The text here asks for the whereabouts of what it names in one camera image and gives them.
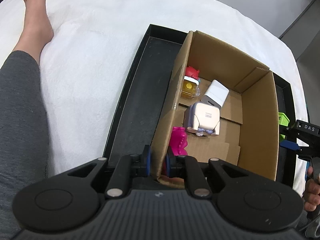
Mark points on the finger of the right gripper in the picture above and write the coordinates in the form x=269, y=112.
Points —
x=289, y=145

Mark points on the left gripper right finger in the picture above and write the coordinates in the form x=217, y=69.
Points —
x=187, y=168

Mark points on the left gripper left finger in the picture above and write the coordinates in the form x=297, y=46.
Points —
x=127, y=168

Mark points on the green tin box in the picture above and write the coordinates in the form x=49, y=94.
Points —
x=283, y=121

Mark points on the pink plastic toy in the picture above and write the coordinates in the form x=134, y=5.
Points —
x=177, y=144

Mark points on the red figurine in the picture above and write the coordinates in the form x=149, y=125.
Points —
x=191, y=82

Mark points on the white usb charger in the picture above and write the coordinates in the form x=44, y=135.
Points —
x=215, y=95

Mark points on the person's right hand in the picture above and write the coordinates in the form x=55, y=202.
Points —
x=311, y=192

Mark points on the black shallow tray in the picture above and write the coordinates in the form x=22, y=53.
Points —
x=141, y=101

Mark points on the person's bare foot and leg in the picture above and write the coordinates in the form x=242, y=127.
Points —
x=24, y=125

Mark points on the white blanket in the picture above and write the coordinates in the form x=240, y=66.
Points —
x=84, y=67

